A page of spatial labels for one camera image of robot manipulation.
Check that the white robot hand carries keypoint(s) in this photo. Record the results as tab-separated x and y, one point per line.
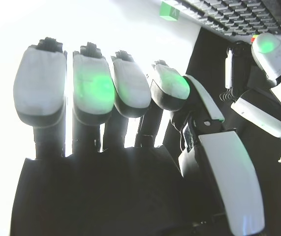
216	157

